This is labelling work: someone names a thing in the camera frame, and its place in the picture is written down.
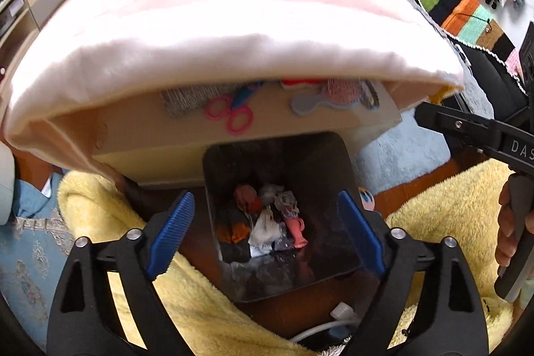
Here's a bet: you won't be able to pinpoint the grey pink hairbrush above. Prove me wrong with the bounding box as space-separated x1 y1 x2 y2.
290 77 363 117

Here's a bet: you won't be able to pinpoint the orange wrapper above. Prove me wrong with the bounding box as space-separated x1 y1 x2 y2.
217 210 251 244

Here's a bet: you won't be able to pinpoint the white round bin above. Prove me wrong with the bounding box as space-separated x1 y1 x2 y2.
0 141 16 225

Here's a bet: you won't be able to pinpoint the person's right hand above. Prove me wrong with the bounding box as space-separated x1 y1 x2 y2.
495 179 516 277

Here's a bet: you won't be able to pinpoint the white charger plug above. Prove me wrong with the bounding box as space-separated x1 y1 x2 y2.
329 303 359 323

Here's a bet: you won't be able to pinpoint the yellow fluffy cloth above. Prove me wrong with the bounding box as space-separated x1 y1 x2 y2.
56 158 518 356

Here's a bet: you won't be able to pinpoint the striped knitted blanket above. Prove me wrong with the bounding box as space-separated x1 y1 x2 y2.
392 0 528 90

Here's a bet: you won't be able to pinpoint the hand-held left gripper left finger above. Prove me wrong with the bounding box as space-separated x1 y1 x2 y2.
46 191 196 356

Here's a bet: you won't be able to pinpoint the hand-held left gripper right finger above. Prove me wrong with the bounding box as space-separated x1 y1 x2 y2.
337 190 490 356

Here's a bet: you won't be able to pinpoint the pink slipper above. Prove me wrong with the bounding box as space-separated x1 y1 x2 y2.
359 187 378 213

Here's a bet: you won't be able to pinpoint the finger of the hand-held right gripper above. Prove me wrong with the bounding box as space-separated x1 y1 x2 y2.
414 102 502 158

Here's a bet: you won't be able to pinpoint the black sofa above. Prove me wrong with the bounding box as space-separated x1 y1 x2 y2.
367 0 530 123

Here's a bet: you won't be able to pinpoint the blue patterned carpet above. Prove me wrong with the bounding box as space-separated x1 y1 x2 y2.
0 172 76 340

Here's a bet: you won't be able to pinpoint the white cable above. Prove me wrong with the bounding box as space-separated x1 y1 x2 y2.
290 320 359 344

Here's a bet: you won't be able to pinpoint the pink ribbed sleeve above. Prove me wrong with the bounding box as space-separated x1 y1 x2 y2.
284 210 309 250

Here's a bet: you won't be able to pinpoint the blue handled tool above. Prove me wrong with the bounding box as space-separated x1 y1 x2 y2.
229 80 265 110

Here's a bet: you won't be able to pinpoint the pink scissors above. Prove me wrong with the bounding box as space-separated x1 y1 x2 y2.
204 94 254 135

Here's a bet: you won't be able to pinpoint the grey bristle pad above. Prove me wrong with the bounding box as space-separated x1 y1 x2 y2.
161 83 238 118

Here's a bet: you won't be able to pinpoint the red flat item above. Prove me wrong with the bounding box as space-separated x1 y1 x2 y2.
280 77 328 89

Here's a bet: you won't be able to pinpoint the red candy wrapper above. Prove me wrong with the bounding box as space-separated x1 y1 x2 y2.
234 184 263 215

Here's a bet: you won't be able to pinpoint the black trash bin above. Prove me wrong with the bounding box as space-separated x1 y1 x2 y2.
201 132 363 303

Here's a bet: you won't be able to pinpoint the clear plastic wrapper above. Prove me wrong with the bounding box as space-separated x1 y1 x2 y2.
234 256 309 286
273 190 300 215

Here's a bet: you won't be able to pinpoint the white tissue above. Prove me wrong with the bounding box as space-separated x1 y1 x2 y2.
248 210 284 257

